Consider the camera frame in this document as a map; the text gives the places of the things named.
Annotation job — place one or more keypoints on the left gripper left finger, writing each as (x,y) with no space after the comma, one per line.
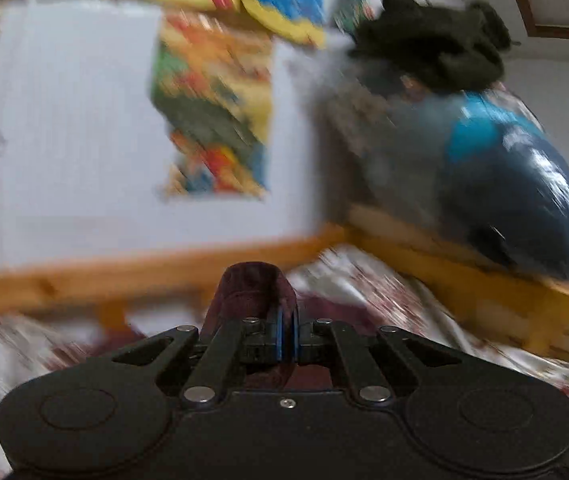
(238,348)

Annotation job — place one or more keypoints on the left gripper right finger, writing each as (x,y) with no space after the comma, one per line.
(336,348)

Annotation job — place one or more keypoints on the maroon small shirt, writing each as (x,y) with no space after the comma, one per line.
(254,290)

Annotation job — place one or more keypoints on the blue plastic bag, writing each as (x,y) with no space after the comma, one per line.
(473,167)

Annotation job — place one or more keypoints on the floral white bedspread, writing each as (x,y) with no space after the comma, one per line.
(461,409)

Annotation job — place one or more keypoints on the colourful patterned cloth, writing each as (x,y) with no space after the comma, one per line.
(212,85)

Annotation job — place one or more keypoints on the dark green fuzzy garment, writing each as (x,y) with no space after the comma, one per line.
(446,49)

